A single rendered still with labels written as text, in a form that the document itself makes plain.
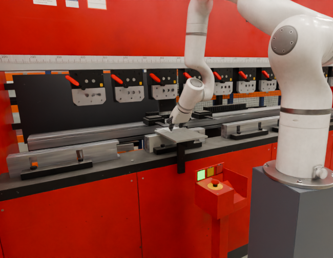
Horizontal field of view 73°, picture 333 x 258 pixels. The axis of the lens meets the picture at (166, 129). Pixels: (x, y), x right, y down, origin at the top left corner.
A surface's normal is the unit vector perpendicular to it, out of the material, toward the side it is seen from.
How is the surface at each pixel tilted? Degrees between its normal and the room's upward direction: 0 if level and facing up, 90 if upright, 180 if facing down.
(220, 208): 90
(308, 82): 120
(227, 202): 90
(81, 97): 90
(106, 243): 90
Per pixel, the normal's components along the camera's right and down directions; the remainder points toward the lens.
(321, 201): 0.29, 0.20
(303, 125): -0.50, 0.21
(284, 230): -0.96, 0.10
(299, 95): -0.70, 0.32
